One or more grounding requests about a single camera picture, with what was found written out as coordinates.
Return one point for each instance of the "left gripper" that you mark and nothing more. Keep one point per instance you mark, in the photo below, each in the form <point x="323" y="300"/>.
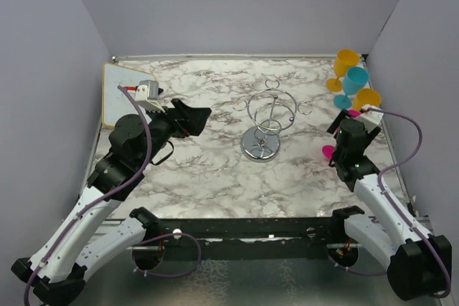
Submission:
<point x="186" y="120"/>

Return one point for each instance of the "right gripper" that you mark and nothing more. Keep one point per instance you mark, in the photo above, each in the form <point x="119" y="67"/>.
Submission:
<point x="343" y="115"/>

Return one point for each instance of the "pink wine glass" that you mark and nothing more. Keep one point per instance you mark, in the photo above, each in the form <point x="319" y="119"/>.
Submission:
<point x="327" y="150"/>

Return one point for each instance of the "yellow wine glass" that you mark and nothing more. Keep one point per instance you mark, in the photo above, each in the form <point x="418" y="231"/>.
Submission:
<point x="345" y="59"/>
<point x="366" y="96"/>

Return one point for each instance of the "blue wine glass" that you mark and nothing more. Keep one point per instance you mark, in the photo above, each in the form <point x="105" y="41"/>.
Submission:
<point x="355" y="79"/>

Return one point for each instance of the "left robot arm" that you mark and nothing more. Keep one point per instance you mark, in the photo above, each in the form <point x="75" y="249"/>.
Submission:
<point x="58" y="272"/>

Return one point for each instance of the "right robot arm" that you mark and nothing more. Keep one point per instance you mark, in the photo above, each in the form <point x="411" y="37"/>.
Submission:
<point x="416" y="262"/>

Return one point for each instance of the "chrome wine glass rack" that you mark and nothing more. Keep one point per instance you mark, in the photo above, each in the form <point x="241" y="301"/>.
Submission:
<point x="272" y="110"/>

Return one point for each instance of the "small whiteboard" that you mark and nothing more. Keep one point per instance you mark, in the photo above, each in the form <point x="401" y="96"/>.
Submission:
<point x="114" y="103"/>

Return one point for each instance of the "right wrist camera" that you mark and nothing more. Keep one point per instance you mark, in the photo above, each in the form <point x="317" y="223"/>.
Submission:
<point x="369" y="117"/>

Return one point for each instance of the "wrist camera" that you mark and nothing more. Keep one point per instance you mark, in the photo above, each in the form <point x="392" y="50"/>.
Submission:
<point x="146" y="94"/>
<point x="369" y="117"/>

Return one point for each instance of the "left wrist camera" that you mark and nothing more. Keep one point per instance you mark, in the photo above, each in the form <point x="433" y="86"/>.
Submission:
<point x="146" y="94"/>

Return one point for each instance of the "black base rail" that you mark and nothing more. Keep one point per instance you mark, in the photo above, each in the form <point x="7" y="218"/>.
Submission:
<point x="260" y="238"/>

